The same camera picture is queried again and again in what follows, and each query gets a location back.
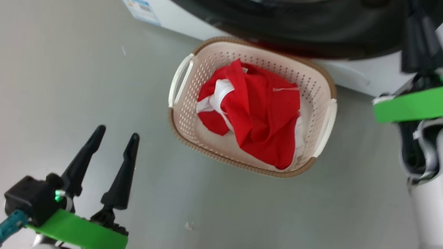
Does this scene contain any dark round washer door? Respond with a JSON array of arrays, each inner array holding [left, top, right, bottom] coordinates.
[[100, 0, 443, 79]]

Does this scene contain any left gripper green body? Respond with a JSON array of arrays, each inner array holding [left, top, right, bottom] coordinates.
[[23, 196, 133, 249]]

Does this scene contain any blue energy label sticker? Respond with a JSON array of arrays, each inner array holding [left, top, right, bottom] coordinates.
[[115, 0, 165, 27]]

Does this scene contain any cream perforated laundry basket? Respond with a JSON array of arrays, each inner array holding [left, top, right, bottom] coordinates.
[[159, 29, 346, 185]]

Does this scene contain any white front-loading washing machine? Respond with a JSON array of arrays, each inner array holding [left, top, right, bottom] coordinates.
[[72, 0, 443, 108]]

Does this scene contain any teal cable connector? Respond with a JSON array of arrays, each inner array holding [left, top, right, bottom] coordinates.
[[0, 206, 30, 249]]

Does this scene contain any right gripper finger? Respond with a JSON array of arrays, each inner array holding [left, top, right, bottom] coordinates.
[[397, 0, 432, 76], [415, 16, 443, 76]]

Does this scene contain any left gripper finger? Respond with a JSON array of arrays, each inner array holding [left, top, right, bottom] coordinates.
[[99, 129, 141, 212], [58, 120, 107, 201]]

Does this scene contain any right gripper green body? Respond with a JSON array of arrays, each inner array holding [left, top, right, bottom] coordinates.
[[370, 65, 443, 133]]

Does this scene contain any plain red garment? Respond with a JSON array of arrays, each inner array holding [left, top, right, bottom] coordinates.
[[216, 58, 309, 173]]

